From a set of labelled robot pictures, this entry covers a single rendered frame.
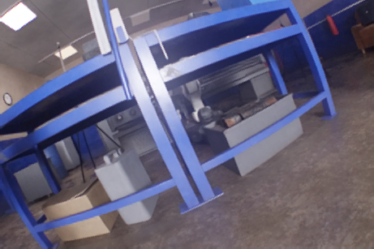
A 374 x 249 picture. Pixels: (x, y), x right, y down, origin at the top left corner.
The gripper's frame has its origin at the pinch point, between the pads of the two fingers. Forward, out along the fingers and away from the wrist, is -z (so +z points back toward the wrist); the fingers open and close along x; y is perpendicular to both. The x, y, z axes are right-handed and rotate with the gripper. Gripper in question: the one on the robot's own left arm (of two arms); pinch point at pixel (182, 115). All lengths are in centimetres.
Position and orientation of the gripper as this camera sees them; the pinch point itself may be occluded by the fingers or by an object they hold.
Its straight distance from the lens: 163.5
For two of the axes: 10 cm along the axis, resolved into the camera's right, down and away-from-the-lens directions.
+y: -7.3, 2.6, -6.3
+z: -3.0, -9.5, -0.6
